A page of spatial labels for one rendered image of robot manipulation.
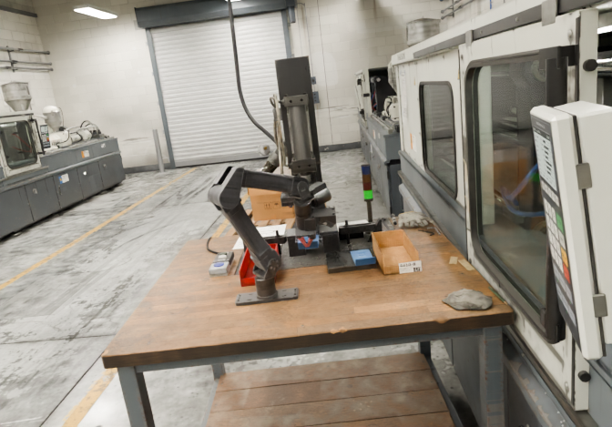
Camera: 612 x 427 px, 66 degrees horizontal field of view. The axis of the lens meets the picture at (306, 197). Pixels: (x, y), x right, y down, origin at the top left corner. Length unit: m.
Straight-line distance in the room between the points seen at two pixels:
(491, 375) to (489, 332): 0.13
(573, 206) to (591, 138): 0.10
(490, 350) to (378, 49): 9.90
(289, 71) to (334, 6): 9.28
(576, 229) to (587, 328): 0.16
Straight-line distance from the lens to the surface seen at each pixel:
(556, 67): 0.89
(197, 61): 11.35
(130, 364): 1.43
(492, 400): 1.54
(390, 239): 1.83
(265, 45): 11.05
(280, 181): 1.44
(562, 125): 0.74
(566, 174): 0.76
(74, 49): 12.51
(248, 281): 1.64
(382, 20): 11.09
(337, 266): 1.66
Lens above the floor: 1.54
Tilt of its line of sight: 13 degrees down
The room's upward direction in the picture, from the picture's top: 7 degrees counter-clockwise
